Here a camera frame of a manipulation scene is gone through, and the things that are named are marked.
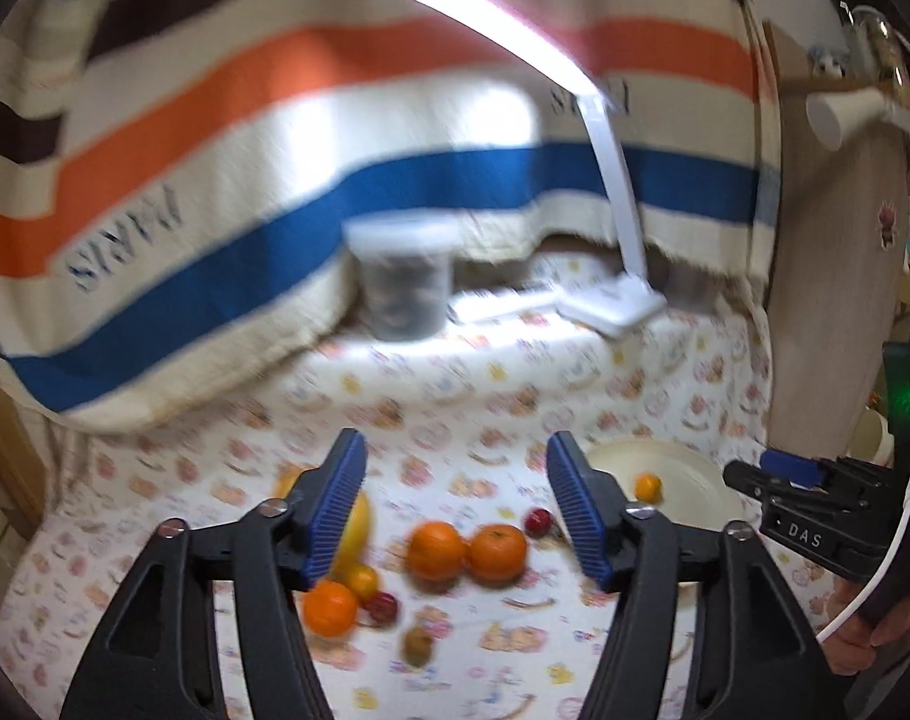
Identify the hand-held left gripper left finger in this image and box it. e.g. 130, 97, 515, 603
59, 427, 370, 720

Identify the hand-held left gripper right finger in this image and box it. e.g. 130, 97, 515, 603
546, 431, 849, 720

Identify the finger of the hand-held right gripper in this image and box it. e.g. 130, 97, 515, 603
759, 450, 827, 490
722, 460, 831, 511

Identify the cream plate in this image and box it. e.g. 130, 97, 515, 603
582, 439, 748, 535

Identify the orange mandarin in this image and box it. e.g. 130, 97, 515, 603
407, 521, 468, 582
302, 581, 360, 638
465, 525, 529, 584

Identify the small brown fruit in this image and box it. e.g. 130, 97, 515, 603
402, 626, 435, 667

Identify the person's right hand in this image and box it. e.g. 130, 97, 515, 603
825, 600, 887, 677

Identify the yellow apple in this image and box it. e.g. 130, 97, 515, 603
273, 465, 373, 586

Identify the white mug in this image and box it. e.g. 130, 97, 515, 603
852, 409, 894, 466

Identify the bear print tablecloth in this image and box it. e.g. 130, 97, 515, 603
0, 251, 838, 720

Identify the round wooden board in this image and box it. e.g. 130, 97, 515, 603
762, 15, 910, 466

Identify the clear plastic container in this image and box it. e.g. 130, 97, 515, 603
344, 214, 457, 342

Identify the white desk lamp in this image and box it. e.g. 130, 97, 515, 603
382, 0, 669, 338

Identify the white tube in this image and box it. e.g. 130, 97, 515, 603
806, 86, 910, 151

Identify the striped blanket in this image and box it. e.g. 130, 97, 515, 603
0, 0, 782, 436

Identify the clear glass jar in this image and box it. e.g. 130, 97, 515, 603
848, 6, 909, 102

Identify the white cable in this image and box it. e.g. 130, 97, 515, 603
816, 471, 910, 644

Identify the wooden frame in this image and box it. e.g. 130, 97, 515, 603
0, 360, 51, 541

